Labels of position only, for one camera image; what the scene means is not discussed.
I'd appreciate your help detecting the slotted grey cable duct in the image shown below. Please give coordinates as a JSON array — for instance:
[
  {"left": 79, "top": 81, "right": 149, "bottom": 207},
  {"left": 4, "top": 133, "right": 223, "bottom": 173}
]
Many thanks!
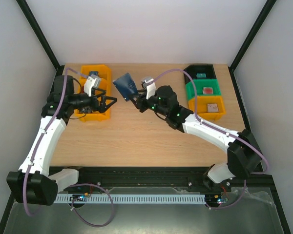
[{"left": 54, "top": 194, "right": 206, "bottom": 204}]

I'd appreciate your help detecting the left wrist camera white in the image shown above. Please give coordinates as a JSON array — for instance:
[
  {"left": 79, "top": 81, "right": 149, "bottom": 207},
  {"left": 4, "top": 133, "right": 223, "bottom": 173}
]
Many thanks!
[{"left": 84, "top": 75, "right": 102, "bottom": 97}]

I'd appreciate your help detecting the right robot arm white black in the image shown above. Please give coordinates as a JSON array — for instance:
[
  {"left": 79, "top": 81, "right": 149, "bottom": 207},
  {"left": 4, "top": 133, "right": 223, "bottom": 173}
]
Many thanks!
[{"left": 130, "top": 85, "right": 261, "bottom": 191}]

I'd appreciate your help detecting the yellow bin middle left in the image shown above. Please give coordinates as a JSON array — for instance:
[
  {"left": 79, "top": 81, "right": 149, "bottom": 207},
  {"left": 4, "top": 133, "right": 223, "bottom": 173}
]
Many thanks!
[{"left": 77, "top": 76, "right": 110, "bottom": 97}]

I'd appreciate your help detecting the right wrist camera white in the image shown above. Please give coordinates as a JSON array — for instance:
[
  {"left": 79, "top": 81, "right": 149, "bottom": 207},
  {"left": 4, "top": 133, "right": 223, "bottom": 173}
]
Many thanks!
[{"left": 141, "top": 77, "right": 156, "bottom": 100}]

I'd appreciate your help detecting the yellow bin near left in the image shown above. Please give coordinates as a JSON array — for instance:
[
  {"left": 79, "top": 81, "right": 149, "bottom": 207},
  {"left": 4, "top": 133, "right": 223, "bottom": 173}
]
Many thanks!
[{"left": 72, "top": 94, "right": 110, "bottom": 122}]

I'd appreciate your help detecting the black bin right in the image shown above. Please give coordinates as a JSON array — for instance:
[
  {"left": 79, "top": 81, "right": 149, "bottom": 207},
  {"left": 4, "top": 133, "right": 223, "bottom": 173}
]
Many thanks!
[{"left": 184, "top": 64, "right": 216, "bottom": 80}]

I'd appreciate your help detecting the teal card in black bin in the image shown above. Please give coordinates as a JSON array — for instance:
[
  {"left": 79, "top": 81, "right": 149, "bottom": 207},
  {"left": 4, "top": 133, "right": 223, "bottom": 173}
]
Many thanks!
[{"left": 196, "top": 73, "right": 207, "bottom": 79}]

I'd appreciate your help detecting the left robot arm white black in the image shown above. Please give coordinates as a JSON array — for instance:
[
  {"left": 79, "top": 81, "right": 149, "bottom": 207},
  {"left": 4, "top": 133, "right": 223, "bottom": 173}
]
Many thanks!
[{"left": 6, "top": 75, "right": 117, "bottom": 206}]

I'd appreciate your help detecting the black frame post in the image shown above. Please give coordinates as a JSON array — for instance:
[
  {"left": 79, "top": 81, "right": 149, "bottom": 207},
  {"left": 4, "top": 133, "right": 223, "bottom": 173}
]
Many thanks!
[
  {"left": 16, "top": 0, "right": 64, "bottom": 74},
  {"left": 229, "top": 0, "right": 277, "bottom": 73}
]

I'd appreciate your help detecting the green bin right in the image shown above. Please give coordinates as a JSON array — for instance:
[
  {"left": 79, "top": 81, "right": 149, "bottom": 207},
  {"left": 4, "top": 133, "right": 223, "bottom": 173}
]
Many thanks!
[{"left": 186, "top": 79, "right": 221, "bottom": 100}]

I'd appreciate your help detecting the pale card in yellow bin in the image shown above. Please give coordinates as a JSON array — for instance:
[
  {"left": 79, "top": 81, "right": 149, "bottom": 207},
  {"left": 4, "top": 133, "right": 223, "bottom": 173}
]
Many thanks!
[{"left": 207, "top": 103, "right": 219, "bottom": 113}]

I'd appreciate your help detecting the yellow bin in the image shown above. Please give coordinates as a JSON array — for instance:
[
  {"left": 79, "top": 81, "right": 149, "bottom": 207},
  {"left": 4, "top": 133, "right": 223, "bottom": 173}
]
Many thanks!
[
  {"left": 81, "top": 64, "right": 112, "bottom": 81},
  {"left": 72, "top": 94, "right": 110, "bottom": 122},
  {"left": 77, "top": 76, "right": 110, "bottom": 97},
  {"left": 188, "top": 96, "right": 226, "bottom": 120}
]

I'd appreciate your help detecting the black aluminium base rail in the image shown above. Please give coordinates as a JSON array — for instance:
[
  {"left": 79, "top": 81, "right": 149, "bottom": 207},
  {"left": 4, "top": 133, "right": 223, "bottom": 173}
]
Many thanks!
[{"left": 51, "top": 166, "right": 274, "bottom": 193}]

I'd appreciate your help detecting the red card in green bin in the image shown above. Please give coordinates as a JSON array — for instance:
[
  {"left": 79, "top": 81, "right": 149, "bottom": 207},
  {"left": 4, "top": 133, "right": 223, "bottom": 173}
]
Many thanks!
[{"left": 203, "top": 87, "right": 213, "bottom": 95}]

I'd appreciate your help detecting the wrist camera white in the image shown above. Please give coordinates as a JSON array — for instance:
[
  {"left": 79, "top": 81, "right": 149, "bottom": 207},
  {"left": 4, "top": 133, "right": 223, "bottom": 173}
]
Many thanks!
[
  {"left": 141, "top": 77, "right": 156, "bottom": 100},
  {"left": 84, "top": 75, "right": 102, "bottom": 97}
]

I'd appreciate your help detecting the left black frame post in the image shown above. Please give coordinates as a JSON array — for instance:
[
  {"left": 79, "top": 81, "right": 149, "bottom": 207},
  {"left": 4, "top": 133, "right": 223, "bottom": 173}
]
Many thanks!
[{"left": 16, "top": 0, "right": 64, "bottom": 74}]

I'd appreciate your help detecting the yellow bin right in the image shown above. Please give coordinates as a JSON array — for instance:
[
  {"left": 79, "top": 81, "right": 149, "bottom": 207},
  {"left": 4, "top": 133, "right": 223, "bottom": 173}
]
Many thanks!
[{"left": 188, "top": 96, "right": 226, "bottom": 120}]

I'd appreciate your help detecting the blue card in yellow bin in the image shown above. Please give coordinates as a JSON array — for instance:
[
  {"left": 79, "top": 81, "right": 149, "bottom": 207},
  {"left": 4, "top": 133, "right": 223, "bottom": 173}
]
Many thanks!
[{"left": 88, "top": 71, "right": 98, "bottom": 77}]

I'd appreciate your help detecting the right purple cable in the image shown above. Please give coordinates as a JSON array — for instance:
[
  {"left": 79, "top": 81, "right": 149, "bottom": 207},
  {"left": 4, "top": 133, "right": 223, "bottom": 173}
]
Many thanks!
[{"left": 151, "top": 69, "right": 270, "bottom": 211}]

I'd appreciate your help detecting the right black frame post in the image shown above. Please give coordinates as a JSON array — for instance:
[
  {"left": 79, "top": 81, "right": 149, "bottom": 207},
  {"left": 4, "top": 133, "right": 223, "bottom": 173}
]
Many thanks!
[{"left": 229, "top": 0, "right": 277, "bottom": 73}]

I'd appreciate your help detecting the yellow bin far left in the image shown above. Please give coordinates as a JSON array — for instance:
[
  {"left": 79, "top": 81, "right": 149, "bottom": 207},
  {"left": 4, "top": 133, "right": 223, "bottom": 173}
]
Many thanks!
[{"left": 81, "top": 64, "right": 112, "bottom": 81}]

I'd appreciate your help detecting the blue leather card holder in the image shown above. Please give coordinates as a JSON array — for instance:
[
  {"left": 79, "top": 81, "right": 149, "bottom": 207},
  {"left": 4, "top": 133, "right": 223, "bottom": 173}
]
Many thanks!
[{"left": 112, "top": 73, "right": 138, "bottom": 101}]

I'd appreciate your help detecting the dark card in yellow bin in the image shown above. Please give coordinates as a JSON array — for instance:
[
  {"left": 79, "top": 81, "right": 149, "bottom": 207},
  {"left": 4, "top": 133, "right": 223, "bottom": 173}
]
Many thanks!
[{"left": 79, "top": 107, "right": 92, "bottom": 114}]

